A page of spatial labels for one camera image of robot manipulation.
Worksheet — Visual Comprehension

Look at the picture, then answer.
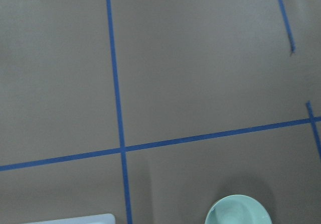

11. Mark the clear plastic storage box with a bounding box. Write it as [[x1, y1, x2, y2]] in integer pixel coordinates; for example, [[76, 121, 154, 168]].
[[28, 213, 116, 224]]

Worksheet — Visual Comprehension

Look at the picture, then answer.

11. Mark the pale green bowl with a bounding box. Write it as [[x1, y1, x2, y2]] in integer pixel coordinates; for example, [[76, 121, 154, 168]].
[[205, 194, 272, 223]]

